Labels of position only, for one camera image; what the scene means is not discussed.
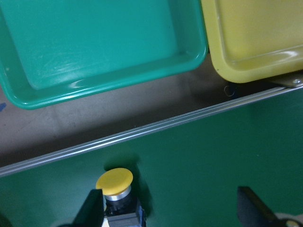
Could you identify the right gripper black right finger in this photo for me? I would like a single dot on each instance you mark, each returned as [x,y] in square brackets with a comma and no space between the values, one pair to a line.
[253,212]

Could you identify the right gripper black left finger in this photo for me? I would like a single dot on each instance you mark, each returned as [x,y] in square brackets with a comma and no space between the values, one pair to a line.
[91,213]

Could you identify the yellow mushroom push button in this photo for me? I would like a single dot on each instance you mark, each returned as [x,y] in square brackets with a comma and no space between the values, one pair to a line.
[122,208]

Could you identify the green conveyor belt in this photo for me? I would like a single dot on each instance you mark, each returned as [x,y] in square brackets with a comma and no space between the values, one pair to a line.
[186,169]

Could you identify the green plastic tray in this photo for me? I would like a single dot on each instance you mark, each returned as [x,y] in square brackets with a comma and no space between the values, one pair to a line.
[52,51]

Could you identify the yellow plastic tray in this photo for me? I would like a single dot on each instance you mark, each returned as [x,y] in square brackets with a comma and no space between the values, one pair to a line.
[254,39]

